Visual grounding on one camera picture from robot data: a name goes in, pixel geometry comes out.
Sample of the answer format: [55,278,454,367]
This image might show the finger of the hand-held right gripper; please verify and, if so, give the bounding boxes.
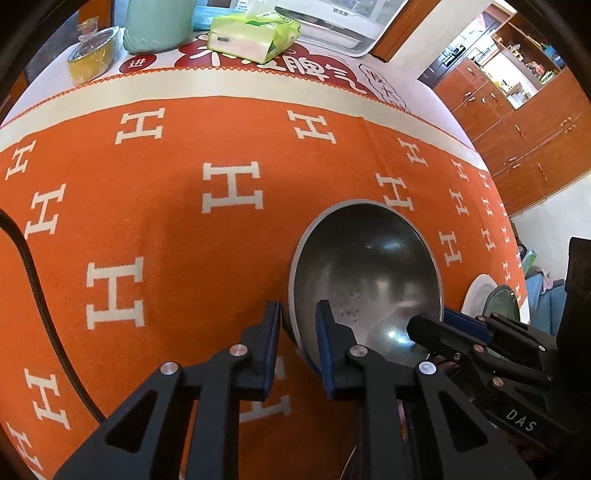
[405,313,506,400]
[442,308,557,386]

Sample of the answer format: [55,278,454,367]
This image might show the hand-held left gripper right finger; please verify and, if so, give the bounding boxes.
[315,299,536,480]

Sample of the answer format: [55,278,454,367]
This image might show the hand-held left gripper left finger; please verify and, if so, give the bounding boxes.
[53,300,283,480]

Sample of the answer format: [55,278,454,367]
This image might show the white plate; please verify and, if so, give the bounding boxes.
[462,273,495,319]

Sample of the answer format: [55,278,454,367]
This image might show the green plate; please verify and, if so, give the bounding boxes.
[485,284,520,324]

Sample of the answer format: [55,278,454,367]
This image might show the stainless steel bowl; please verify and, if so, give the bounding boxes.
[288,199,445,370]

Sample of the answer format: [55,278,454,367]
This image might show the blue cloth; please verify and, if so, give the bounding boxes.
[524,272,568,335]

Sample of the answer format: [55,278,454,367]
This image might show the wooden cabinet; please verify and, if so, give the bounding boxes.
[418,0,591,217]

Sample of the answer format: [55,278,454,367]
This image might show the orange patterned tablecloth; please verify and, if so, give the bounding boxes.
[0,67,529,480]

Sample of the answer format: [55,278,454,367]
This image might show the white printed tablecloth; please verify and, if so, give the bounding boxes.
[0,18,481,158]

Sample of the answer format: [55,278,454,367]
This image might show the white storage case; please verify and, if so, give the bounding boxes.
[274,0,409,58]

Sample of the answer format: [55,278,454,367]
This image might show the wooden sliding glass door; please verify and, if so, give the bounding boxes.
[369,0,432,63]

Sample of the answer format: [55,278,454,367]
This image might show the green tissue pack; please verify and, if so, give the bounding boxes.
[207,11,303,64]

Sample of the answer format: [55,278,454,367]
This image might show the glass jar yellow contents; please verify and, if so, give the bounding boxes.
[67,16,122,86]

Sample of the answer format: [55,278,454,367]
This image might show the mint green canister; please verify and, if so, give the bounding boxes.
[122,0,197,54]

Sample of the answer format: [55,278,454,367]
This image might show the light blue packet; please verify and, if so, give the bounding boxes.
[193,4,241,26]

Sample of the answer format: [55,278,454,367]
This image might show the black cable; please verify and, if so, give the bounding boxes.
[0,209,108,424]

